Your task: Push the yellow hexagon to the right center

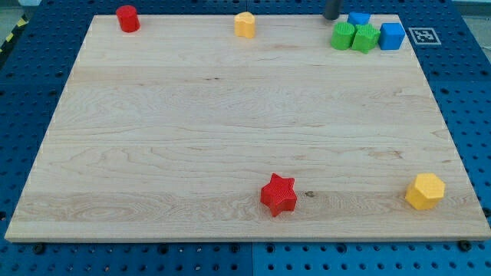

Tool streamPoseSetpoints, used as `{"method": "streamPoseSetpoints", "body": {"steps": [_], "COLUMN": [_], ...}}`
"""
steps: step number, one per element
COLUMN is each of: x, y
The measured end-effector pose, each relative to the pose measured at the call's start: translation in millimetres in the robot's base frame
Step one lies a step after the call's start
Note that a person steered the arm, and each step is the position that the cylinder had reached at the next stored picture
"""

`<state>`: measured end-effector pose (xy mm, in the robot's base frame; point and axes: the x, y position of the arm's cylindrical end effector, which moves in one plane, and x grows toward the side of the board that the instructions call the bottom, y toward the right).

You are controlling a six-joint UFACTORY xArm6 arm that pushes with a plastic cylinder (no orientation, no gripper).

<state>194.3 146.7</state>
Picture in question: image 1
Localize blue cube block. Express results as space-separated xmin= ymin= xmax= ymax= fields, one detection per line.
xmin=378 ymin=22 xmax=406 ymax=51

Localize green cylinder block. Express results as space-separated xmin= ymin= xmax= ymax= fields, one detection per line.
xmin=331 ymin=22 xmax=356 ymax=50

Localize green star block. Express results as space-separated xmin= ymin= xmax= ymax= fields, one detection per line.
xmin=351 ymin=24 xmax=381 ymax=54

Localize black bolt front left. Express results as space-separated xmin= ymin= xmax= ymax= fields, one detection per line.
xmin=32 ymin=243 xmax=46 ymax=255

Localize blue crescent block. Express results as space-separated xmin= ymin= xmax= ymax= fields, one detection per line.
xmin=347 ymin=11 xmax=371 ymax=26

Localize red cylinder block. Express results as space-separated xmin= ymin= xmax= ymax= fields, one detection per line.
xmin=116 ymin=5 xmax=140 ymax=33

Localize yellow hexagon block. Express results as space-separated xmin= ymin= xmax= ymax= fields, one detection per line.
xmin=404 ymin=172 xmax=446 ymax=210

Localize black bolt front right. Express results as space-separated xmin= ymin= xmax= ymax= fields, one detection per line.
xmin=457 ymin=240 xmax=473 ymax=252

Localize white fiducial marker tag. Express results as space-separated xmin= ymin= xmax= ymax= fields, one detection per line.
xmin=408 ymin=27 xmax=441 ymax=45

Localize wooden board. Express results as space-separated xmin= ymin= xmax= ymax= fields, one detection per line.
xmin=5 ymin=15 xmax=490 ymax=243

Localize yellow heart block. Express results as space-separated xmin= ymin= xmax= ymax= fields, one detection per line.
xmin=234 ymin=11 xmax=255 ymax=38

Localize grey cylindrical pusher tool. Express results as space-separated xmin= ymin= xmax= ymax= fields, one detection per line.
xmin=323 ymin=0 xmax=343 ymax=21

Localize red star block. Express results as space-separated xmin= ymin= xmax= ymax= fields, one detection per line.
xmin=260 ymin=173 xmax=298 ymax=217

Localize black bolt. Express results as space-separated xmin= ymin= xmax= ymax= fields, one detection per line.
xmin=32 ymin=243 xmax=46 ymax=255
xmin=457 ymin=240 xmax=473 ymax=252

